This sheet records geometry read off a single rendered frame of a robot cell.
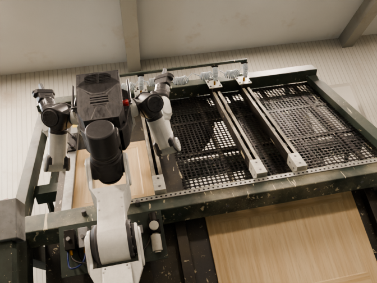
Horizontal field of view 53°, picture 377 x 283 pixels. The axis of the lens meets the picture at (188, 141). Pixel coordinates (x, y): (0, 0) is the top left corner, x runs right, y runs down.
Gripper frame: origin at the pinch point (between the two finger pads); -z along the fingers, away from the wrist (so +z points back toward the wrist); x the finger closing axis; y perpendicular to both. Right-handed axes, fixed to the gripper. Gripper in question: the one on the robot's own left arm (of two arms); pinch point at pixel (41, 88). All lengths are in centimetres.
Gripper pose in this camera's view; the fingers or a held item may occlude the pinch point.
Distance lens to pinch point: 230.9
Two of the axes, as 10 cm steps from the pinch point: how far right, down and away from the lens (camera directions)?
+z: 4.5, 8.0, -4.0
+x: 7.3, -0.6, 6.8
